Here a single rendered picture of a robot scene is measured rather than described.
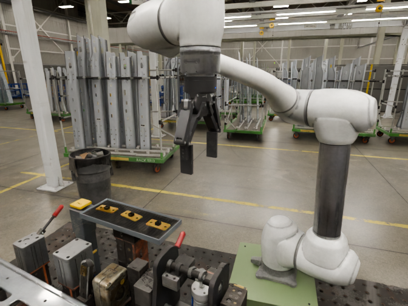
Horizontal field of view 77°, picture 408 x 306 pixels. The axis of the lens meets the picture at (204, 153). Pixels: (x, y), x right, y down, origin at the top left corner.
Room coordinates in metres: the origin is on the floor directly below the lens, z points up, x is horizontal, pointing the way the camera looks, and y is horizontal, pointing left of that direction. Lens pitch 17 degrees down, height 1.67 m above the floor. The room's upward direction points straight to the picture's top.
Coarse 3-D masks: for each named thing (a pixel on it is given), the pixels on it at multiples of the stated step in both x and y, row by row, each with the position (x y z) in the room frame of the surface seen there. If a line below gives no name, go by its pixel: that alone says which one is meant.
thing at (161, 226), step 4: (152, 220) 0.81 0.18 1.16; (156, 220) 0.81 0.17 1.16; (148, 224) 0.79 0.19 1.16; (152, 224) 0.79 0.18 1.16; (156, 224) 0.78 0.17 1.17; (160, 224) 0.79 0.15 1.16; (164, 224) 0.79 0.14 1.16; (168, 224) 0.79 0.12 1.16; (160, 228) 0.76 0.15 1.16; (164, 228) 0.76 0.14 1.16
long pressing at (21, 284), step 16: (0, 272) 0.74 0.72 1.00; (16, 272) 0.74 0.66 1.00; (16, 288) 0.67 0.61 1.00; (32, 288) 0.67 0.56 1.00; (48, 288) 0.67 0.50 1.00; (0, 304) 0.61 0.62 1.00; (32, 304) 0.61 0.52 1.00; (48, 304) 0.61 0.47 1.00; (64, 304) 0.61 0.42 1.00; (80, 304) 0.61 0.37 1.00
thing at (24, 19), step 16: (16, 0) 3.57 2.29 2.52; (16, 16) 3.59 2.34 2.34; (32, 16) 3.68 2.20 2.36; (32, 32) 3.64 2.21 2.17; (32, 48) 3.60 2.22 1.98; (32, 64) 3.56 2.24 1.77; (32, 80) 3.57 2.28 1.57; (32, 96) 3.58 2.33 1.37; (48, 112) 3.66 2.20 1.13; (48, 128) 3.61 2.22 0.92; (48, 144) 3.57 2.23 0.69; (48, 160) 3.56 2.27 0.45; (48, 176) 3.58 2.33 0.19
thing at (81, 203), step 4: (80, 200) 0.97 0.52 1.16; (84, 200) 0.97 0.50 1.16; (88, 200) 0.97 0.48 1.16; (72, 204) 0.94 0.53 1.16; (76, 204) 0.94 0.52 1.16; (80, 204) 0.94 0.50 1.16; (84, 204) 0.94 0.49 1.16; (88, 204) 0.95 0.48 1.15; (76, 208) 0.92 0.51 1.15; (80, 208) 0.92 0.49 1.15
